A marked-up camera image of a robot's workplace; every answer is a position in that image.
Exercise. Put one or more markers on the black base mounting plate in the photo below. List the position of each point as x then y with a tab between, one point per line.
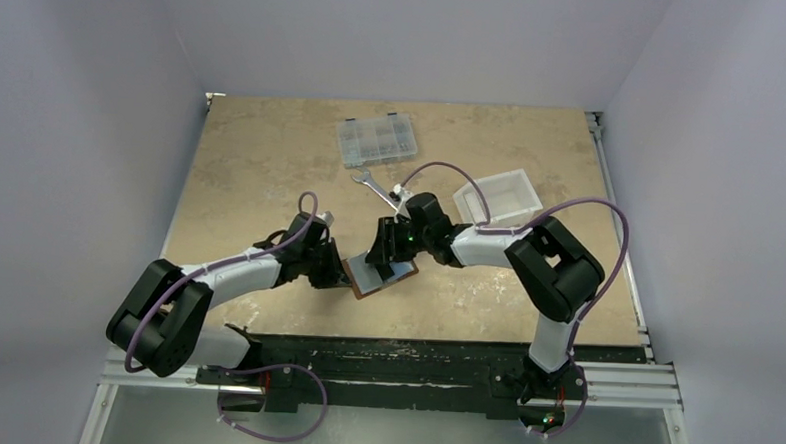
495	379

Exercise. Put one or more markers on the brown leather card holder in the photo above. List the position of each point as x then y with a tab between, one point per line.
367	279

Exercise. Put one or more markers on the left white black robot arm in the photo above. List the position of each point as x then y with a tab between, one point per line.
161	322

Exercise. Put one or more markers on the clear plastic screw organizer box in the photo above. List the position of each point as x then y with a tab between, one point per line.
373	141

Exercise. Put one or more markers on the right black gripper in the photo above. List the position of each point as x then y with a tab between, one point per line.
387	245

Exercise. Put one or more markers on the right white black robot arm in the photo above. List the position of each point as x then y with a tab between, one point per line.
561	277

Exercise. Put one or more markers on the silver open-end wrench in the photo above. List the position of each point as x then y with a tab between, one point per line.
364	177

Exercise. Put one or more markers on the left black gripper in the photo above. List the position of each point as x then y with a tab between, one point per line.
335	271

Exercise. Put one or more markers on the white plastic bin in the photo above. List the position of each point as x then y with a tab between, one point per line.
511	198

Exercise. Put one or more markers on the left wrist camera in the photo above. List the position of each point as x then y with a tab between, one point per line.
327	217

